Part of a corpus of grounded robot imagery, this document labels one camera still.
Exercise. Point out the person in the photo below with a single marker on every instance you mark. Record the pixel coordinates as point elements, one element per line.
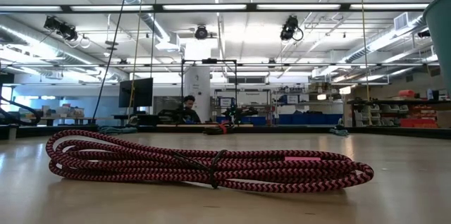
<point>188,109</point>

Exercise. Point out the storage shelving with boxes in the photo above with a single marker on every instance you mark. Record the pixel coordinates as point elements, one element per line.
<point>398,113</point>

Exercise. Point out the black background rig frame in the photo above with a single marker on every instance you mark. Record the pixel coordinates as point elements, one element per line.
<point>182,90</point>

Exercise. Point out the black background monitor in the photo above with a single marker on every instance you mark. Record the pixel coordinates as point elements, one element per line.
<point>135,92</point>

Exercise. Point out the black aluminium table frame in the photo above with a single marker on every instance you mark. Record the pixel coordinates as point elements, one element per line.
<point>282,129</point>

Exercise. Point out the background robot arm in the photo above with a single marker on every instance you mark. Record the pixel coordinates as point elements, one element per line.
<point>239,112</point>

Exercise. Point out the teal plastic bin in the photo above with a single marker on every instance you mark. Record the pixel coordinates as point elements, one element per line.
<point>442,34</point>

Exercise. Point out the row of blue bins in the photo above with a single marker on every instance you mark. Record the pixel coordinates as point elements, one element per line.
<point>310,119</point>

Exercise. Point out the white round column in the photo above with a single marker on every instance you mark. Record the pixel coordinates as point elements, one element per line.
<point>197,93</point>

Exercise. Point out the black ceiling spotlight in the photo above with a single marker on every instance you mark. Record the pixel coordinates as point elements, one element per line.
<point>201,33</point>
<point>289,28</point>
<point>60,28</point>

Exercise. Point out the overhead light bar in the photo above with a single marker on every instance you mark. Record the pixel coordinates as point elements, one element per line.
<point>211,7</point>

